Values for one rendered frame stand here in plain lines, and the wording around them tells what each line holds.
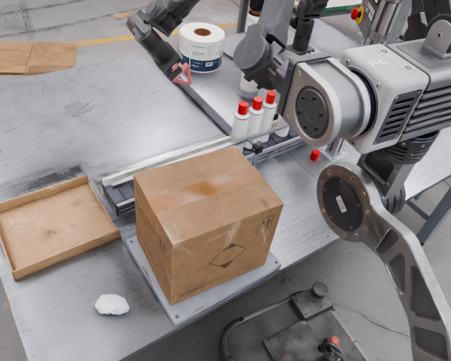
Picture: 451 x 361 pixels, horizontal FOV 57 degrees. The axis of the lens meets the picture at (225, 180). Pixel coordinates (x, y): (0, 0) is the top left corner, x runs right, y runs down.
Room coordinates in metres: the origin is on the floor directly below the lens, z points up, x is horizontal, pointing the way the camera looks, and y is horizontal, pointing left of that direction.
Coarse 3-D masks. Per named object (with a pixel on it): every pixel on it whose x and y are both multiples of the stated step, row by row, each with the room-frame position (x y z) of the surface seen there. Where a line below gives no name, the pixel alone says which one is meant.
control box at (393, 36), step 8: (368, 0) 1.40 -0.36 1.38; (408, 0) 1.30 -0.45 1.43; (360, 8) 1.45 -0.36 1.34; (376, 8) 1.31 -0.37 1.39; (400, 8) 1.30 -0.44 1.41; (408, 8) 1.30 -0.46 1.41; (360, 16) 1.42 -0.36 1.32; (400, 16) 1.30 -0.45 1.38; (360, 24) 1.40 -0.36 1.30; (368, 24) 1.33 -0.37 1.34; (400, 24) 1.30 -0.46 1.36; (368, 32) 1.31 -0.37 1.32; (392, 32) 1.30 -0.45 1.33; (400, 32) 1.31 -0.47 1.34; (392, 40) 1.30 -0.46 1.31
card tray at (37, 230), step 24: (48, 192) 0.84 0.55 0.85; (72, 192) 0.87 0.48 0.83; (0, 216) 0.73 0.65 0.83; (24, 216) 0.75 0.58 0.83; (48, 216) 0.76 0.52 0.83; (72, 216) 0.78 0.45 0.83; (96, 216) 0.79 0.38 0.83; (0, 240) 0.63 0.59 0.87; (24, 240) 0.67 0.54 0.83; (48, 240) 0.68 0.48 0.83; (72, 240) 0.69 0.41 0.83; (96, 240) 0.69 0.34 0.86; (24, 264) 0.59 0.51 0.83; (48, 264) 0.60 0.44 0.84
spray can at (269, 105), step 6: (270, 96) 1.23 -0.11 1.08; (264, 102) 1.24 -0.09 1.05; (270, 102) 1.23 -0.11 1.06; (264, 108) 1.23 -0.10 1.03; (270, 108) 1.22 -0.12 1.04; (264, 114) 1.22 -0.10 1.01; (270, 114) 1.22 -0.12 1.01; (264, 120) 1.22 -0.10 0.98; (270, 120) 1.23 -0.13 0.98; (264, 126) 1.22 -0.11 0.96; (270, 126) 1.23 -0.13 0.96; (258, 138) 1.22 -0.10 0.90; (264, 138) 1.22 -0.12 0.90
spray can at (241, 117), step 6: (240, 102) 1.16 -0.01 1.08; (246, 102) 1.16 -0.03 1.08; (240, 108) 1.14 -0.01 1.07; (246, 108) 1.14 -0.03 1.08; (234, 114) 1.15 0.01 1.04; (240, 114) 1.14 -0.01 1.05; (246, 114) 1.15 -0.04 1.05; (234, 120) 1.14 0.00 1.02; (240, 120) 1.13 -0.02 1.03; (246, 120) 1.14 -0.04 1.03; (234, 126) 1.14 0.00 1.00; (240, 126) 1.13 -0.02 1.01; (246, 126) 1.14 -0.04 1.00; (234, 132) 1.14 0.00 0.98; (240, 132) 1.13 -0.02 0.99; (234, 138) 1.13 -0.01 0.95; (240, 138) 1.13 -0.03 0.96; (240, 144) 1.13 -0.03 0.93
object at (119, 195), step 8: (272, 136) 1.27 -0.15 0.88; (288, 136) 1.29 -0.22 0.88; (296, 136) 1.30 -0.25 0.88; (264, 144) 1.22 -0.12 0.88; (272, 144) 1.23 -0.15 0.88; (248, 152) 1.16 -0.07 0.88; (128, 184) 0.90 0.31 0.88; (112, 192) 0.86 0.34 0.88; (120, 192) 0.87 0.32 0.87; (128, 192) 0.87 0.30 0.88; (112, 200) 0.83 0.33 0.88; (120, 200) 0.83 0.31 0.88
